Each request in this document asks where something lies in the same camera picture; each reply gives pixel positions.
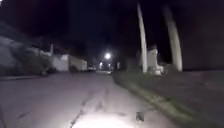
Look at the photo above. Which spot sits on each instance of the pale small building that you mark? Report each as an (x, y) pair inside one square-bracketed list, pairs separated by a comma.
[(152, 58)]

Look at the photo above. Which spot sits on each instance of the grey concrete road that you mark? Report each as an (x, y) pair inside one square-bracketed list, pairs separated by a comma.
[(66, 100)]

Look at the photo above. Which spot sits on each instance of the grass verge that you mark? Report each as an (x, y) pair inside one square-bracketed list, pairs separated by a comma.
[(186, 93)]

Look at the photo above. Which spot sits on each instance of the pale low wall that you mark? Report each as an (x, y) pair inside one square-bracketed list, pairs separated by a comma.
[(68, 62)]

